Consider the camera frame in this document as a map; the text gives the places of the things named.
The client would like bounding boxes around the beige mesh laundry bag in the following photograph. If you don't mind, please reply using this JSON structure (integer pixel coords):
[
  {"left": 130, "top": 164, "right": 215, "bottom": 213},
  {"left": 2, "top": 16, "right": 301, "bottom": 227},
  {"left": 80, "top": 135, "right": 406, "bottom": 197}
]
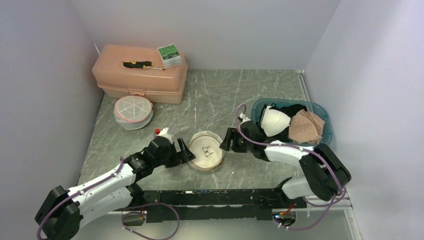
[{"left": 188, "top": 130, "right": 225, "bottom": 171}]

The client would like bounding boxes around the black yellow screwdriver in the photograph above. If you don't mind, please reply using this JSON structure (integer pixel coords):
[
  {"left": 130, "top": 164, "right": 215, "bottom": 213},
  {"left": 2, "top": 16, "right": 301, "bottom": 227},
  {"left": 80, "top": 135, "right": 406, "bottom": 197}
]
[{"left": 122, "top": 61, "right": 166, "bottom": 71}]

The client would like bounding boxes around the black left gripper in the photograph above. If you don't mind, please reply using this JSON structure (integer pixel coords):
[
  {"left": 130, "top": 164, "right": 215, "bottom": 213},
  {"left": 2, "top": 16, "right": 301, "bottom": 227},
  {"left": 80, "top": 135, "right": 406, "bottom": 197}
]
[{"left": 153, "top": 137, "right": 195, "bottom": 168}]

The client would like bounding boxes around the pink rimmed mesh laundry bag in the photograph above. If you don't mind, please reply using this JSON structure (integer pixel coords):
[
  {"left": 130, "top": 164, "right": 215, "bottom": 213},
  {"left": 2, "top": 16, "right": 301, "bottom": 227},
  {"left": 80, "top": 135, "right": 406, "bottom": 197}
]
[{"left": 113, "top": 95, "right": 153, "bottom": 131}]

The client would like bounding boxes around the white bra with black trim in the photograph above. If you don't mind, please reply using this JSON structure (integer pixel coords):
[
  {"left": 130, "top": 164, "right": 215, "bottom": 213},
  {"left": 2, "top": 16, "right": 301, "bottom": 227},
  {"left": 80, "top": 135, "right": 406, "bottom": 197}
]
[{"left": 259, "top": 105, "right": 291, "bottom": 137}]

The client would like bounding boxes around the teal plastic basin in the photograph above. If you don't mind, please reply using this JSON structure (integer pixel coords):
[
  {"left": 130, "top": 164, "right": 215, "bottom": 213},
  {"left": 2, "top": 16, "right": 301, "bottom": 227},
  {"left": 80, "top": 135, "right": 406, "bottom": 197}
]
[{"left": 250, "top": 98, "right": 333, "bottom": 145}]

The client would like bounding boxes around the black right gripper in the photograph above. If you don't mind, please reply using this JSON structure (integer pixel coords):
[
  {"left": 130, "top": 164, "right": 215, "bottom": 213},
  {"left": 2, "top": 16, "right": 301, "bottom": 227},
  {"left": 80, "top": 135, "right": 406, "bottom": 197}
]
[{"left": 219, "top": 127, "right": 253, "bottom": 153}]

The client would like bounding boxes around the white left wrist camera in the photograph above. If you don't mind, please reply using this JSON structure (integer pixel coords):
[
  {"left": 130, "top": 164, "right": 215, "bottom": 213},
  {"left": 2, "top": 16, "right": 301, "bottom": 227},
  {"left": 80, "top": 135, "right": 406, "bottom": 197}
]
[{"left": 154, "top": 127, "right": 173, "bottom": 142}]

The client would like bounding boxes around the small green white box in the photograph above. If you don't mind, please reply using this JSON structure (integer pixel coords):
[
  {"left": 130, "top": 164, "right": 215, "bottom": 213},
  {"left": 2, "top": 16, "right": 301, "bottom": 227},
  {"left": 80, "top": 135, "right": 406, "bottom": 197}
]
[{"left": 157, "top": 44, "right": 182, "bottom": 69}]

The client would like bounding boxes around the black bra in basin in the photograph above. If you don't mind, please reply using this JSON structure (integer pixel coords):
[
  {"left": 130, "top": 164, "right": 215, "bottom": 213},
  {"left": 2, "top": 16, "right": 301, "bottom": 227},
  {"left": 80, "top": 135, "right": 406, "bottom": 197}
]
[{"left": 266, "top": 103, "right": 307, "bottom": 143}]

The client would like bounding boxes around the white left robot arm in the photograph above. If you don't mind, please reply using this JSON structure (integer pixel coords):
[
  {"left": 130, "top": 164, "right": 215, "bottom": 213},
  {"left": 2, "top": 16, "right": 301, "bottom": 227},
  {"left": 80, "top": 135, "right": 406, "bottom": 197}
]
[{"left": 35, "top": 135, "right": 196, "bottom": 240}]

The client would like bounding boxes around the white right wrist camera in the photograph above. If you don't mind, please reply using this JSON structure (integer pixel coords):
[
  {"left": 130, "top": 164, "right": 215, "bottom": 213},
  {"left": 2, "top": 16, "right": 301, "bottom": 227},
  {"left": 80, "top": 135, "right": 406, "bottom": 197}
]
[{"left": 237, "top": 113, "right": 251, "bottom": 124}]

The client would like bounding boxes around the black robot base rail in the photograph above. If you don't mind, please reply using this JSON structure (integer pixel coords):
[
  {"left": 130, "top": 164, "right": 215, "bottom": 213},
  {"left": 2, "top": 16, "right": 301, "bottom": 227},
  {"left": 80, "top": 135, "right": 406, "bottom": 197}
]
[{"left": 122, "top": 188, "right": 307, "bottom": 223}]

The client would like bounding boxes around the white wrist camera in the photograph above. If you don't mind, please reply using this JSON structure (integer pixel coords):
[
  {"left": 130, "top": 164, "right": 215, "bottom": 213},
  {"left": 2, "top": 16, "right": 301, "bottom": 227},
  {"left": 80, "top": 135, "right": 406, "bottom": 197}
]
[
  {"left": 237, "top": 113, "right": 251, "bottom": 124},
  {"left": 154, "top": 127, "right": 173, "bottom": 142}
]

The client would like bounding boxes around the pink plastic storage box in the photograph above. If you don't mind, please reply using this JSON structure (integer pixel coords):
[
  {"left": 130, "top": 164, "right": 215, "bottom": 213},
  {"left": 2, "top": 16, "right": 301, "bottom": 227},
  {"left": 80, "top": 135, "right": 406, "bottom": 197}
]
[{"left": 92, "top": 44, "right": 188, "bottom": 104}]

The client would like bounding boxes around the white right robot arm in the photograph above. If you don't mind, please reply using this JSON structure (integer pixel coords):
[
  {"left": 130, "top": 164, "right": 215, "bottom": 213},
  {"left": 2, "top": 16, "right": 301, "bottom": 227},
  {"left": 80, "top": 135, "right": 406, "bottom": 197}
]
[{"left": 219, "top": 120, "right": 352, "bottom": 208}]

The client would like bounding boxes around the beige bra in basin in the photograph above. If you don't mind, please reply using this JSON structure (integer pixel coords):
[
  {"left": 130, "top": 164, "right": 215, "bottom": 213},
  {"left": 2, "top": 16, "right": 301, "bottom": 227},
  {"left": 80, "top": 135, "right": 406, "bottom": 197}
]
[{"left": 288, "top": 110, "right": 325, "bottom": 145}]

